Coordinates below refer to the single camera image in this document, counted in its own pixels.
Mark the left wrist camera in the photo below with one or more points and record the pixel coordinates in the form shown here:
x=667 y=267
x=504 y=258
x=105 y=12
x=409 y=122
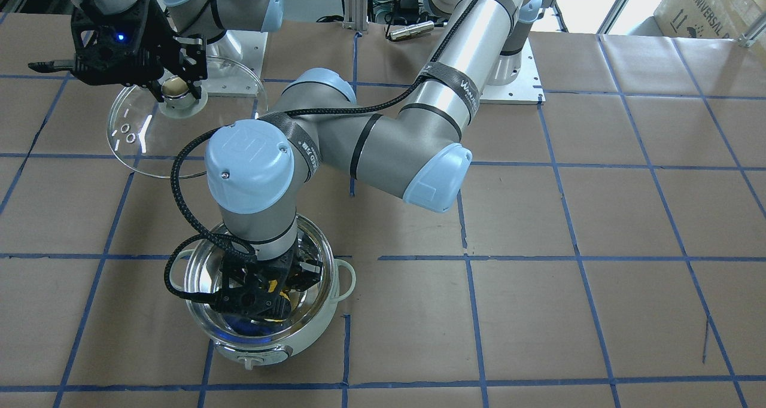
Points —
x=236 y=293

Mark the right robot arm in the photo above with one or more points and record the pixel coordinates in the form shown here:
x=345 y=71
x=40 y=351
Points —
x=210 y=18

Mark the pale green cooking pot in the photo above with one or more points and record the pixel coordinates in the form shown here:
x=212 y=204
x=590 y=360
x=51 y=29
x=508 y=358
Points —
x=193 y=273

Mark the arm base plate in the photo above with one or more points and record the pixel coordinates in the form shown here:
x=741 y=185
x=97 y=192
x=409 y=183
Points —
x=239 y=55
x=516 y=80

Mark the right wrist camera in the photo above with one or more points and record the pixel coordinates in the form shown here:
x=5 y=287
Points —
x=107 y=47

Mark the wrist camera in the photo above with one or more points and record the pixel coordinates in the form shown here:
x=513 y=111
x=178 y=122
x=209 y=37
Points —
x=107 y=47
x=236 y=293

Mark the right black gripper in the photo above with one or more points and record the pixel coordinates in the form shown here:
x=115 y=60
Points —
x=157 y=42

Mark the brown paper table mat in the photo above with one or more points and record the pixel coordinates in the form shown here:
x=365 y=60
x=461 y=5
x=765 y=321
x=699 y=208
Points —
x=607 y=249

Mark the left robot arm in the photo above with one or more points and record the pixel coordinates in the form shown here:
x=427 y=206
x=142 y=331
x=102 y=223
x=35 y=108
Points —
x=256 y=167

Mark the glass pot lid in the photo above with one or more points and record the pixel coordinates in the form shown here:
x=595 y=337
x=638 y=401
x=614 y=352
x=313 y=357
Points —
x=146 y=135

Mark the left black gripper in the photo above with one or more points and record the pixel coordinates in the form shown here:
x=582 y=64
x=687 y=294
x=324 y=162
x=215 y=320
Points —
x=306 y=274

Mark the yellow corn cob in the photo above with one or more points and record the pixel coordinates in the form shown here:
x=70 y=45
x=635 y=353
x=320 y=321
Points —
x=280 y=307

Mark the aluminium frame post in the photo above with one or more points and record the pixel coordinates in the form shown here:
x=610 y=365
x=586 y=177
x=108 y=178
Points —
x=355 y=15

